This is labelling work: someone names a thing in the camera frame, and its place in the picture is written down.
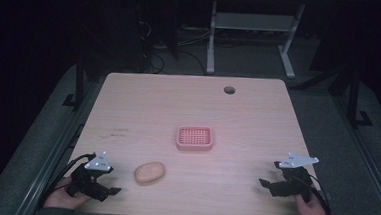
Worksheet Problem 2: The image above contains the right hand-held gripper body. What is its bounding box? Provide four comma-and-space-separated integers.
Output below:
270, 152, 321, 204

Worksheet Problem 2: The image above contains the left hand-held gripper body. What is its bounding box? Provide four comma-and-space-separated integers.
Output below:
65, 148, 116, 203

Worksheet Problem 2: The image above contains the tan potato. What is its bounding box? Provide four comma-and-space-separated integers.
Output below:
133, 159, 167, 187

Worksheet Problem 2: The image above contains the pink soap dish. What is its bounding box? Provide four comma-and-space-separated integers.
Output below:
175, 124, 215, 154

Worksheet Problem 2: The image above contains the person's right hand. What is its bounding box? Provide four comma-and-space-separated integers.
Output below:
293, 189, 330, 215

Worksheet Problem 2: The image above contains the person's left hand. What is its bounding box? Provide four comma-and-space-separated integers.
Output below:
43, 174, 94, 212

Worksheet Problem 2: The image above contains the black metal stand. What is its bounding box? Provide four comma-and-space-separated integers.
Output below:
61, 54, 86, 111
345, 61, 378, 131

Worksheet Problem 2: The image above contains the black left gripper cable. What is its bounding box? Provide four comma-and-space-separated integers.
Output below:
37, 149, 98, 214

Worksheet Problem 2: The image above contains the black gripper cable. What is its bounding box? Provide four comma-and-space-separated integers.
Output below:
305, 174, 337, 215
37, 149, 98, 214

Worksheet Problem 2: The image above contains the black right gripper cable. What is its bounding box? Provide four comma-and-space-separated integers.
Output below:
305, 174, 337, 215

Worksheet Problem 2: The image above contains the tangle of floor cables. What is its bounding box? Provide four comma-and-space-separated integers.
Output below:
132, 17, 215, 78

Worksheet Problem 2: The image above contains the white metal desk frame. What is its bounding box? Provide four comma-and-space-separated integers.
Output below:
205, 0, 307, 80

